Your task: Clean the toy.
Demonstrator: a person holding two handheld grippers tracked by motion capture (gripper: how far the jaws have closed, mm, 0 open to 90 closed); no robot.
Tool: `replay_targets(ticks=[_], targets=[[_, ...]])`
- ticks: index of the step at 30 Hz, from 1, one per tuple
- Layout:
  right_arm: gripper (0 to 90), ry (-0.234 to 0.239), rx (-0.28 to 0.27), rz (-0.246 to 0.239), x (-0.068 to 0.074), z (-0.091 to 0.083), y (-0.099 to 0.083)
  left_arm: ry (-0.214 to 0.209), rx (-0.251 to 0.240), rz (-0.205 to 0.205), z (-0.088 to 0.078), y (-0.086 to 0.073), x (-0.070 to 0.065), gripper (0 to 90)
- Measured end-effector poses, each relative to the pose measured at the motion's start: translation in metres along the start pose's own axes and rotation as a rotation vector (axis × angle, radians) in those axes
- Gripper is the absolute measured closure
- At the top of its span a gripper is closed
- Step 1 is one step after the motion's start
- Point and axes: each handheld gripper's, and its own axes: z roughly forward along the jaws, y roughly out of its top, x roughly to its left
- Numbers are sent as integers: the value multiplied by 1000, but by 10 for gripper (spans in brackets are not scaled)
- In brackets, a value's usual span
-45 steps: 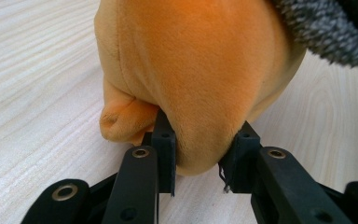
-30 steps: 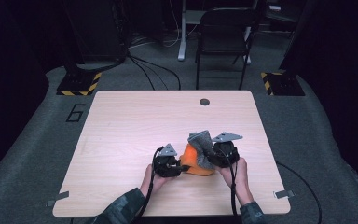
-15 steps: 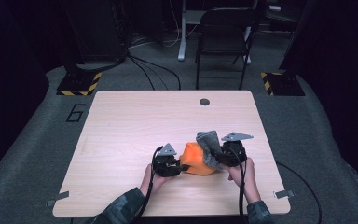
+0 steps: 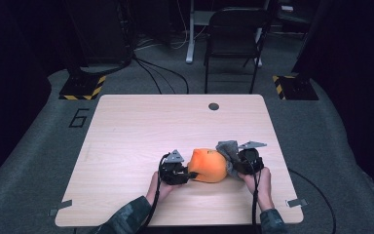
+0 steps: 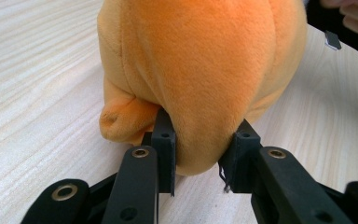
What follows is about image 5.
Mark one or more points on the grey tape strip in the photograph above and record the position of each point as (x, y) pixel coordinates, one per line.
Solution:
(332, 39)

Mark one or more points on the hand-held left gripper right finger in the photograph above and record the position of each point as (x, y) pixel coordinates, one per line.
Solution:
(242, 161)

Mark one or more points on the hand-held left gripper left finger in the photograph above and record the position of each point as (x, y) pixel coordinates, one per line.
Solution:
(164, 155)

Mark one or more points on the orange plush toy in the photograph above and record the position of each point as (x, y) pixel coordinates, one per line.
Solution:
(205, 62)

